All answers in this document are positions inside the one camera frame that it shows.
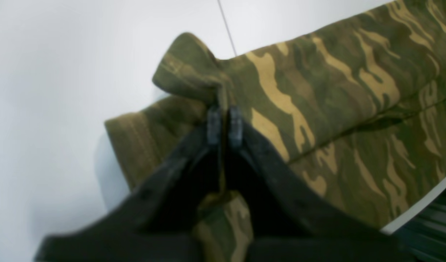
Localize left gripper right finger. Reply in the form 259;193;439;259
226;107;415;262

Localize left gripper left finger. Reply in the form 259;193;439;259
35;106;222;262

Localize camouflage T-shirt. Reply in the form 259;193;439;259
104;0;446;262

